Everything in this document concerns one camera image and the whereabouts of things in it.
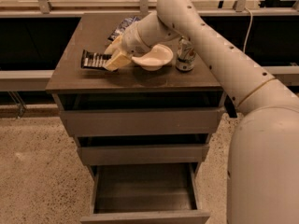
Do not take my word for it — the black rxbar chocolate bar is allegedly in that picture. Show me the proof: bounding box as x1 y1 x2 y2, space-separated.
81 49 111 69

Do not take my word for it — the blue white chip bag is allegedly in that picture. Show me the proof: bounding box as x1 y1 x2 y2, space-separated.
108 16 139 41

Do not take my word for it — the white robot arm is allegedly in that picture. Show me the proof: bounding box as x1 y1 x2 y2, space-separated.
105 0 299 224

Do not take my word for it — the grey top drawer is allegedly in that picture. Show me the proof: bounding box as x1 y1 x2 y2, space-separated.
61 108 224 137

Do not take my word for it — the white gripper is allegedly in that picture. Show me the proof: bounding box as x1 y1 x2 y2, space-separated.
104 22 151 71

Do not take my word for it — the white bowl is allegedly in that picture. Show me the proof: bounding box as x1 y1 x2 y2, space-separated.
132 44 173 71

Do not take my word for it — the grey bottom drawer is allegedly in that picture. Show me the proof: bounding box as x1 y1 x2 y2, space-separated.
80 163 210 224

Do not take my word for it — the green white soda can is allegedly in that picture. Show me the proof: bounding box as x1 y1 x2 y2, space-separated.
176 37 196 72

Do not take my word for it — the grey drawer cabinet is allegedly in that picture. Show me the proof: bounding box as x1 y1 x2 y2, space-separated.
45 11 235 224

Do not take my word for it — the white cable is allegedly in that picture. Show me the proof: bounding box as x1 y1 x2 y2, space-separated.
242 7 254 53

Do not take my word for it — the grey drawer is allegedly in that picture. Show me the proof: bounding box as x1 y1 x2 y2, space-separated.
80 163 210 224
78 144 209 165
61 108 224 137

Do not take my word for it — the grey middle drawer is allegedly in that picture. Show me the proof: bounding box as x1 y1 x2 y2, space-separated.
78 144 209 165

